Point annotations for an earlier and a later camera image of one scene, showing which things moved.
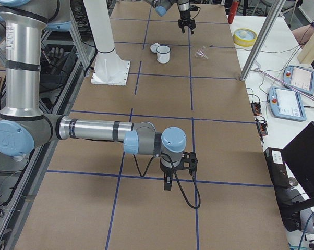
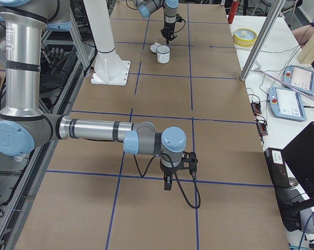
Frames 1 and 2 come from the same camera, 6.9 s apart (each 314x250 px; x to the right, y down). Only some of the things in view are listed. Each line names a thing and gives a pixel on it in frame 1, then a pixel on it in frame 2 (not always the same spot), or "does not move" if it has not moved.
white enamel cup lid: x=154 y=47 does not move
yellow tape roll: x=244 y=37 does not move
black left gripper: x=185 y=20 to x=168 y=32
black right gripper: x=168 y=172 does not move
